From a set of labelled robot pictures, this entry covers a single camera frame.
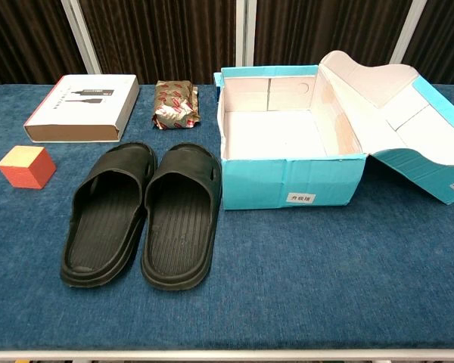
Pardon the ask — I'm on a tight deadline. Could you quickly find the black rubber slipper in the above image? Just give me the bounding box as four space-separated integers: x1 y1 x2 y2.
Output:
140 142 223 291
59 141 159 289

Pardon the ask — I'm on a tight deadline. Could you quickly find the light blue shoe box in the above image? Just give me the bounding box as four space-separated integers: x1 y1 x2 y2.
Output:
213 51 454 211

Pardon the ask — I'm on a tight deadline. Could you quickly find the brown foil snack packet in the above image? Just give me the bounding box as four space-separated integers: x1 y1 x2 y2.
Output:
151 79 201 131

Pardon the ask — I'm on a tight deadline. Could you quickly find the dark ribbed partition panel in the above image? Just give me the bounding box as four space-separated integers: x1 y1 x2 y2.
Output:
400 0 454 76
0 0 79 92
79 0 238 86
253 0 415 69

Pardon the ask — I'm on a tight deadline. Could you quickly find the orange wooden cube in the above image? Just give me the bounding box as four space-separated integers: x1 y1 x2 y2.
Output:
0 145 58 189

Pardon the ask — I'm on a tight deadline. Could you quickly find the white partition post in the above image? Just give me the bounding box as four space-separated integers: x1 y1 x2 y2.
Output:
234 0 257 76
385 0 428 67
60 0 101 75

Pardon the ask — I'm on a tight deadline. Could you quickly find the white cable product box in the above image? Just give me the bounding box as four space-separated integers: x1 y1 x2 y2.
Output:
23 73 140 144

